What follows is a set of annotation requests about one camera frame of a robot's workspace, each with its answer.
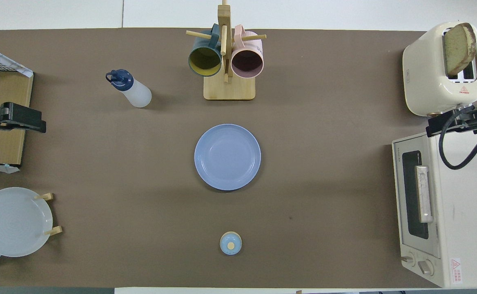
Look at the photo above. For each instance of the toasted bread slice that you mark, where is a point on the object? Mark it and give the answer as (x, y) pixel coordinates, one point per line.
(459, 49)

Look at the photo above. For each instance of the squeeze bottle with navy cap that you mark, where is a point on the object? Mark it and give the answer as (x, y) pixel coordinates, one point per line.
(138, 96)

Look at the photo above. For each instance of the wooden plate rack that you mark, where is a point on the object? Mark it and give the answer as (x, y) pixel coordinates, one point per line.
(48, 196)

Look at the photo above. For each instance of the pale grey plate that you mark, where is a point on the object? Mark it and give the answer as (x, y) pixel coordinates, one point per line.
(14, 222)

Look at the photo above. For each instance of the periwinkle blue plate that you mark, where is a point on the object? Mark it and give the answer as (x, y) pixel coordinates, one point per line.
(227, 157)

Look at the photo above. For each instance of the cream toaster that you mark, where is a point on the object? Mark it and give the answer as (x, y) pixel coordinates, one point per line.
(424, 73)

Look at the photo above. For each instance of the white toaster oven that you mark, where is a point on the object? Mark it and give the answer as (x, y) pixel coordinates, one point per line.
(467, 212)

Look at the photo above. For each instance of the brown table mat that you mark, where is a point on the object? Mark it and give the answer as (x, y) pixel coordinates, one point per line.
(140, 163)

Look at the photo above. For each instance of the dark teal mug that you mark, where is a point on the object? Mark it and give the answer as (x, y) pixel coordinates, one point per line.
(204, 61)

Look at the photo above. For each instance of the pink mug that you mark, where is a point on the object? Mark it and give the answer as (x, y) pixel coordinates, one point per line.
(246, 61)

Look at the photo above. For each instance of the wooden mug tree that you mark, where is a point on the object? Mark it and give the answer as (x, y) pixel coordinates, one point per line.
(229, 87)

